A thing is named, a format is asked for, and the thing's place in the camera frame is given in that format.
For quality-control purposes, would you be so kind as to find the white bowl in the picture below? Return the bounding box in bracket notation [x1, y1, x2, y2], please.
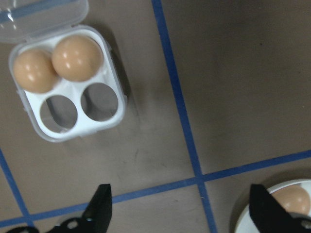
[229, 179, 311, 233]

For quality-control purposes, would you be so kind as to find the brown egg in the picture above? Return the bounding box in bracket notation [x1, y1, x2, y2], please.
[269, 185, 311, 216]
[51, 34, 104, 82]
[13, 49, 59, 94]

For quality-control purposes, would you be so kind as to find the white egg carton clear lid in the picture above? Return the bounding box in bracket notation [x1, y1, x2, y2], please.
[0, 0, 129, 143]

